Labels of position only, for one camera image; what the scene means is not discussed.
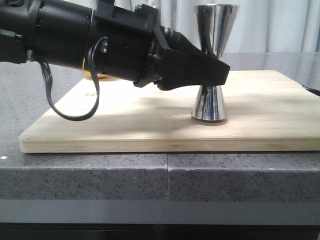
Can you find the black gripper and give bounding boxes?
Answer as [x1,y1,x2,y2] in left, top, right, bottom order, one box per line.
[86,0,231,91]

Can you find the grey curtain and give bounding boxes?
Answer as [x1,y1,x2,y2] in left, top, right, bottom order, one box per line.
[57,0,320,54]

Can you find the steel double jigger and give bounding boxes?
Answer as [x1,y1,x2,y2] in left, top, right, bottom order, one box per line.
[191,4,240,122]

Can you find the black ribbon cable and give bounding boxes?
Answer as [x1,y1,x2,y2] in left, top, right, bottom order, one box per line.
[26,36,110,122]

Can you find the yellow lemon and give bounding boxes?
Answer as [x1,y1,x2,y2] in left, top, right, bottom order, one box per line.
[83,69,106,79]

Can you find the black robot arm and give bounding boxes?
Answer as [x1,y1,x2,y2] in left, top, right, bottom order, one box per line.
[0,0,230,91]

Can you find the light wooden cutting board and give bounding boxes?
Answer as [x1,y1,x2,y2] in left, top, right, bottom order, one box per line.
[18,70,320,153]

